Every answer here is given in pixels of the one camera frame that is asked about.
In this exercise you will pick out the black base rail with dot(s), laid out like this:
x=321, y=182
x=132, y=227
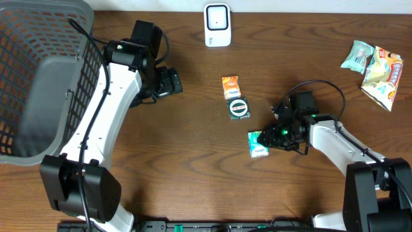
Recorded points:
x=163, y=226

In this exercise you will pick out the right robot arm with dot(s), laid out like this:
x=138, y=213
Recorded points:
x=377, y=193

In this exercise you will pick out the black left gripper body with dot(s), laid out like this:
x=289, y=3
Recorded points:
x=170, y=84

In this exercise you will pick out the white barcode scanner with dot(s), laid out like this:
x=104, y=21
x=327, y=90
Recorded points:
x=217, y=24

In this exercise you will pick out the green Zam-Buk box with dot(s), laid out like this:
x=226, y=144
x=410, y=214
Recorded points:
x=238, y=109

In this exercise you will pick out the grey plastic basket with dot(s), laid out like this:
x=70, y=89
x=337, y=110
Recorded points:
x=49, y=73

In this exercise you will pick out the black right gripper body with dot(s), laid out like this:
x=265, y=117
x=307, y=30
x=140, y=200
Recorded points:
x=282, y=136

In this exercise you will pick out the white snack bag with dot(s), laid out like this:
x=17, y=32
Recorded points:
x=382, y=77

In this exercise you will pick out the teal Kleenex tissue pack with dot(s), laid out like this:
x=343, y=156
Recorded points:
x=256, y=149

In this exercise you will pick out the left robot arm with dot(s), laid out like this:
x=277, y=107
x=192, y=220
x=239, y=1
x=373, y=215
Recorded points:
x=78, y=181

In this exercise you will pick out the orange Kleenex tissue pack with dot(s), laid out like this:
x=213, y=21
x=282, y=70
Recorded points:
x=231, y=89

